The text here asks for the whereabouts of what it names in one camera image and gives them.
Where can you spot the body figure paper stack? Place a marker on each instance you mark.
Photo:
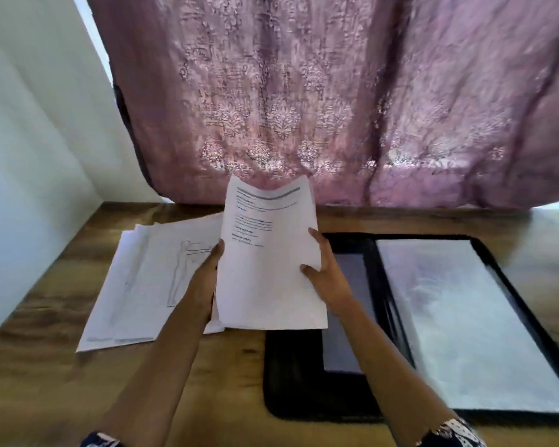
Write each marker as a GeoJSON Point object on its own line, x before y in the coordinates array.
{"type": "Point", "coordinates": [140, 293]}

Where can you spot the stack of printed papers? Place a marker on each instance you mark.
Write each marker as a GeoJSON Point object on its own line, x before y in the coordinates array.
{"type": "Point", "coordinates": [270, 265]}

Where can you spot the person's right hand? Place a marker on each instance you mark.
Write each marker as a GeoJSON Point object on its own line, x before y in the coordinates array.
{"type": "Point", "coordinates": [328, 279]}

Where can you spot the person's left forearm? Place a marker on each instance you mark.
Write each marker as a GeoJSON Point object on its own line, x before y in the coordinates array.
{"type": "Point", "coordinates": [158, 381]}

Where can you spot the pink patterned curtain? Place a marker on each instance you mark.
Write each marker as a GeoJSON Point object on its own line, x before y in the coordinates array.
{"type": "Point", "coordinates": [354, 88]}

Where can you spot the person's left hand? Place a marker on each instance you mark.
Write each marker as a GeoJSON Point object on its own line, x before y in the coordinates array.
{"type": "Point", "coordinates": [205, 284]}

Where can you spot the black folder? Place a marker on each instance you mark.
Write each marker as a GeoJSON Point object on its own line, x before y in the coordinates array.
{"type": "Point", "coordinates": [419, 405]}

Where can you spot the person's right forearm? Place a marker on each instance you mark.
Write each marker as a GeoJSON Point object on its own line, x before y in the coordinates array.
{"type": "Point", "coordinates": [391, 377]}

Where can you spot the white curtain lining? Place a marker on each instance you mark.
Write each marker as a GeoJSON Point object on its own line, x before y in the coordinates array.
{"type": "Point", "coordinates": [65, 88]}

